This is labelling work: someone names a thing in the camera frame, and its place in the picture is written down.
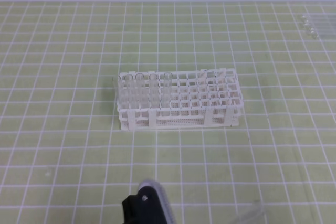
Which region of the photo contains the white test tube rack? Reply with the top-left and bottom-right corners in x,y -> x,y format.
113,68 -> 244,131

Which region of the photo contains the racked test tube four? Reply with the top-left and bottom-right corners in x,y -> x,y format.
149,73 -> 160,108

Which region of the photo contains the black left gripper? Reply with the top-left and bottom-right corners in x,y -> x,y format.
122,179 -> 175,224

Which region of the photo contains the racked test tube three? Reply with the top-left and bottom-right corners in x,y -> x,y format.
135,73 -> 145,109

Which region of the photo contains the racked test tube two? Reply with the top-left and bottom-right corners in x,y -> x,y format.
124,74 -> 134,109

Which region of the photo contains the green checkered tablecloth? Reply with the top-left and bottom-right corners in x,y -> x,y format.
1,2 -> 335,223

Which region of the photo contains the clear test tube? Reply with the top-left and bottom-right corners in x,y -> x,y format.
303,19 -> 335,27
303,24 -> 335,33
231,201 -> 265,224
301,15 -> 335,23
307,30 -> 335,40

